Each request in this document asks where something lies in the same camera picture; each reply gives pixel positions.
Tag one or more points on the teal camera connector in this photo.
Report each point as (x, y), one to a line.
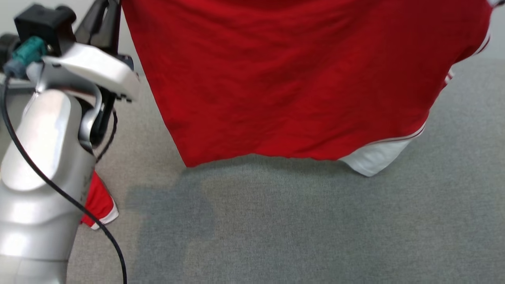
(29, 49)

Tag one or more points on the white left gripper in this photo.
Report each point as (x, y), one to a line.
(94, 67)

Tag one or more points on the red white jersey shirt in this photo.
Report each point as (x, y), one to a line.
(296, 79)

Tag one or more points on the red shorts white trim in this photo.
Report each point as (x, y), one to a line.
(98, 201)

